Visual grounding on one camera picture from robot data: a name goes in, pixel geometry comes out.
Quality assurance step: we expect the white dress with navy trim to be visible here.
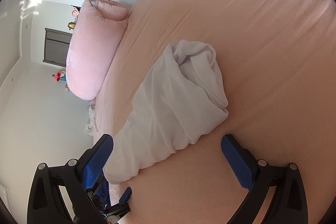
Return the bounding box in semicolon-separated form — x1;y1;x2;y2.
104;40;229;184

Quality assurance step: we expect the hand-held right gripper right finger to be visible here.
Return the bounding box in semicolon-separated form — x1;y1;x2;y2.
220;133;308;224

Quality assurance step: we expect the pink bed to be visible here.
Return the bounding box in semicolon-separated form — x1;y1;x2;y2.
89;0;336;224

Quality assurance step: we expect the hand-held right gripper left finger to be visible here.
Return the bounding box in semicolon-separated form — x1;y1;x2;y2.
27;133;114;224

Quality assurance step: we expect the pink rolled duvet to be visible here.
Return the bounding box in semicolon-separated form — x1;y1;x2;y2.
66;0;130;101

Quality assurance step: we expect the grey door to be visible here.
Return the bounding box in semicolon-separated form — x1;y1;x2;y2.
42;28;75;67

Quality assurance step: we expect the red and blue plush toy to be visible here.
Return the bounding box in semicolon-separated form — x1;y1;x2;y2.
51;70;67;82

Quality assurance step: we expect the pile of white clothes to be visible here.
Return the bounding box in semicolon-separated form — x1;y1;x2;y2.
84;106;96;137

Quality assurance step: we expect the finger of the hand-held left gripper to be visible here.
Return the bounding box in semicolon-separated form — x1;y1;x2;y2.
115;186;132;210
95;177;111;208

